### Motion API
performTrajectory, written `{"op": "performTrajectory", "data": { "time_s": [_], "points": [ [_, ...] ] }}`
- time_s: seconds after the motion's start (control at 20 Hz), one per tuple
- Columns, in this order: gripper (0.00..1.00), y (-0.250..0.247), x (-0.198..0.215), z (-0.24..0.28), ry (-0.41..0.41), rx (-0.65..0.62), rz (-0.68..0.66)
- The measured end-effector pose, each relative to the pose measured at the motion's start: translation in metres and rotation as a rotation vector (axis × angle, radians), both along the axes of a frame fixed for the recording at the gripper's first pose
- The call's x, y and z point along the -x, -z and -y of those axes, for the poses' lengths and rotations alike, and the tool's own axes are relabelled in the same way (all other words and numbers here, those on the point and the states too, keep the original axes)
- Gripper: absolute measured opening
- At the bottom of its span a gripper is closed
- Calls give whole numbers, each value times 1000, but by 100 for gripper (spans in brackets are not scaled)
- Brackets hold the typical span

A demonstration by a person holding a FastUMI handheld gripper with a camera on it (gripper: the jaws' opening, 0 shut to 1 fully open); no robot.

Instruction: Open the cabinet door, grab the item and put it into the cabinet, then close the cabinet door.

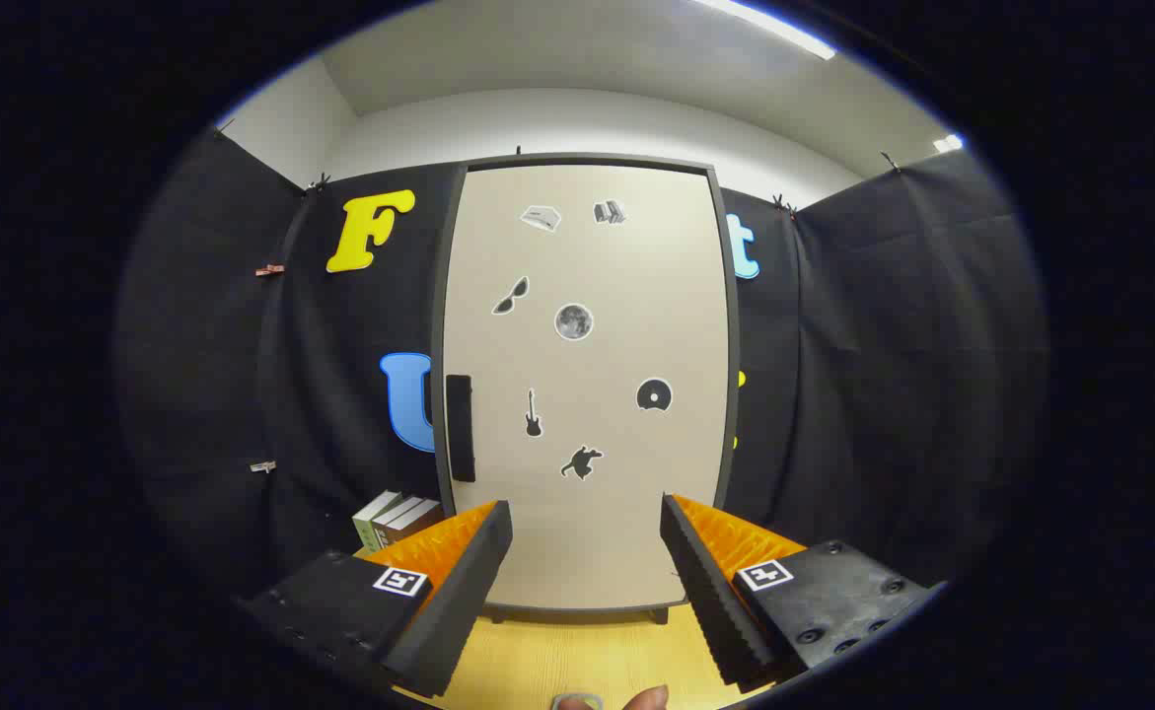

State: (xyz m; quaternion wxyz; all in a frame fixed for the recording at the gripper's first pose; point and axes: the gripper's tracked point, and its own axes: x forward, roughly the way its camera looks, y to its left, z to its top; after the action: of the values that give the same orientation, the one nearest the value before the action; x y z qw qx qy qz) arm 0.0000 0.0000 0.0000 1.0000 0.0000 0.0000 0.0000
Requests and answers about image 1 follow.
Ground green spine book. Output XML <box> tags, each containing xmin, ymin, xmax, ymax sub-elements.
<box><xmin>353</xmin><ymin>490</ymin><xmax>402</xmax><ymax>553</ymax></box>

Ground ceiling light strip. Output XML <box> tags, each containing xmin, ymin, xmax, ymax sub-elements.
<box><xmin>690</xmin><ymin>0</ymin><xmax>839</xmax><ymax>61</ymax></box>

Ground grey framed cabinet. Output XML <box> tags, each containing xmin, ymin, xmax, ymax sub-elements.
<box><xmin>429</xmin><ymin>153</ymin><xmax>742</xmax><ymax>625</ymax></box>

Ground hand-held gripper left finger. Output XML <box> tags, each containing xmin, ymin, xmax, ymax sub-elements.
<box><xmin>235</xmin><ymin>499</ymin><xmax>515</xmax><ymax>701</ymax></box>

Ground black backdrop cloth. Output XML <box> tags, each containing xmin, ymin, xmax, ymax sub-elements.
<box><xmin>113</xmin><ymin>123</ymin><xmax>1051</xmax><ymax>632</ymax></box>

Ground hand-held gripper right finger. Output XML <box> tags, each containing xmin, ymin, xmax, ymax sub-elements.
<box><xmin>659</xmin><ymin>493</ymin><xmax>938</xmax><ymax>691</ymax></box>

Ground brown book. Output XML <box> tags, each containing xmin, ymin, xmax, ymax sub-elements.
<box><xmin>383</xmin><ymin>500</ymin><xmax>445</xmax><ymax>545</ymax></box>
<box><xmin>372</xmin><ymin>496</ymin><xmax>427</xmax><ymax>548</ymax></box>

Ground black door handle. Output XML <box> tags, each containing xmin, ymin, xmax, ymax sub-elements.
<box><xmin>446</xmin><ymin>374</ymin><xmax>477</xmax><ymax>483</ymax></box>

